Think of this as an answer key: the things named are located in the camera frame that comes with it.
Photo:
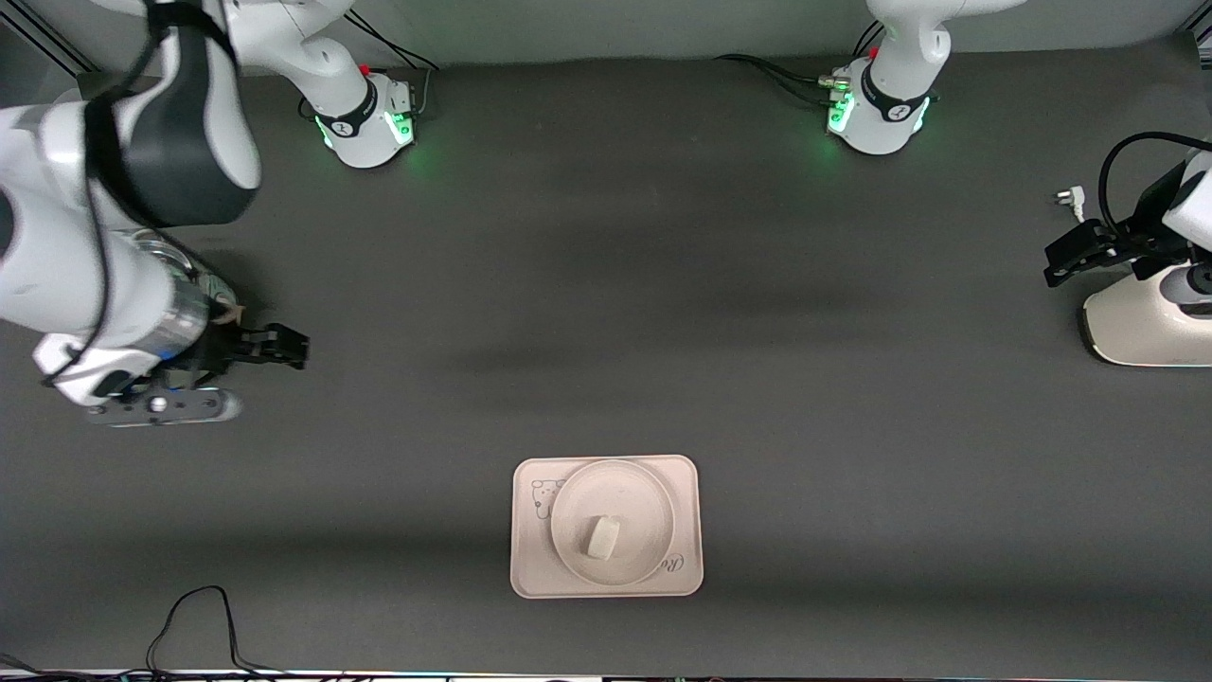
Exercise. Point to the pale green electric pot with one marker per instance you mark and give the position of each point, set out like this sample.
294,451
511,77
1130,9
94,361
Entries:
216,289

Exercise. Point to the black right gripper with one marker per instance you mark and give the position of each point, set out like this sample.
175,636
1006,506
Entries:
224,349

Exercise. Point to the round beige plate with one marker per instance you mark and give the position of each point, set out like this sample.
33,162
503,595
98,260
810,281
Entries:
639,502

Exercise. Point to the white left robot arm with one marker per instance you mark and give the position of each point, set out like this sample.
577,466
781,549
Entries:
895,95

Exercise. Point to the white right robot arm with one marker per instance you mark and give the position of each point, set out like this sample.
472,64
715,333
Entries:
57,256

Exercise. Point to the cream toaster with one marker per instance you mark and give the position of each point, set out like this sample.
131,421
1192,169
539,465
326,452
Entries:
1136,332

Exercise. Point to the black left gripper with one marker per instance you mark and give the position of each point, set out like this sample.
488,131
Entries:
1139,243

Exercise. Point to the small white bun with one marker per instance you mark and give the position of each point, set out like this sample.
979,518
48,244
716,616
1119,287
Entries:
602,536

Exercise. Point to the beige tray with bear print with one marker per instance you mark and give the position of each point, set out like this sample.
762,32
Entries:
530,568

